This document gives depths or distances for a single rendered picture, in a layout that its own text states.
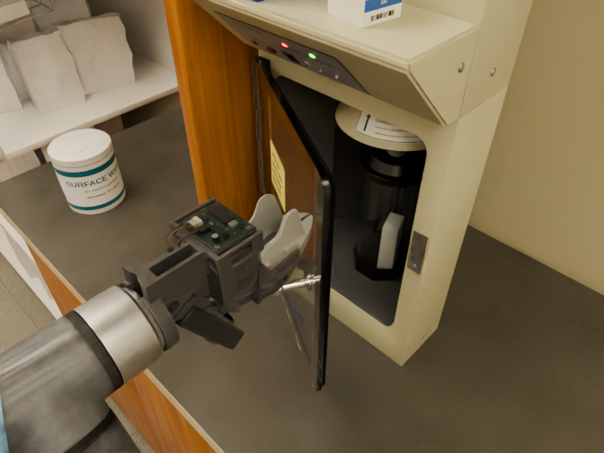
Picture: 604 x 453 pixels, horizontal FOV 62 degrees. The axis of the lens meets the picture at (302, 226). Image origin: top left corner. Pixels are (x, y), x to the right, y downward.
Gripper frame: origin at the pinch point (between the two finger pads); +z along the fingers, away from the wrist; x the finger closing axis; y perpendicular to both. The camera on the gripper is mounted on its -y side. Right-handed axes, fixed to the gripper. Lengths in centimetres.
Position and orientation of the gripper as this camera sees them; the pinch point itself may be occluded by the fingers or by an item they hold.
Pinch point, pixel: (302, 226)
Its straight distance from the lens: 56.1
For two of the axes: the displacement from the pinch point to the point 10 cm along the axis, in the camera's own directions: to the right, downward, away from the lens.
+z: 7.0, -4.8, 5.4
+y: 0.0, -7.5, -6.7
